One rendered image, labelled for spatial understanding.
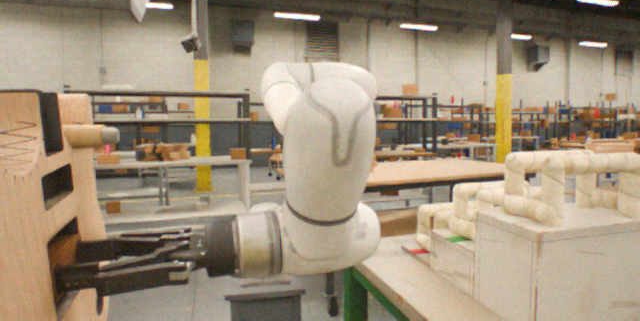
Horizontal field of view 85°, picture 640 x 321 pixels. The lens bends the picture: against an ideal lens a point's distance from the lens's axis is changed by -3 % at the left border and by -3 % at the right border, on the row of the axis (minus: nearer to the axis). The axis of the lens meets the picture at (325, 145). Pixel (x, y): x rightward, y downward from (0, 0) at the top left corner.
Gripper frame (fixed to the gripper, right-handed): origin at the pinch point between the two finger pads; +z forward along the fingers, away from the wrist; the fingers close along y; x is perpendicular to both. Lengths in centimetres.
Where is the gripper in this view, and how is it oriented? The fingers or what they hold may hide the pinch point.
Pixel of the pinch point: (70, 264)
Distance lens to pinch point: 56.6
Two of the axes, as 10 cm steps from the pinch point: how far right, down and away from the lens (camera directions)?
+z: -9.5, 0.4, -3.0
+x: 0.0, -9.9, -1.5
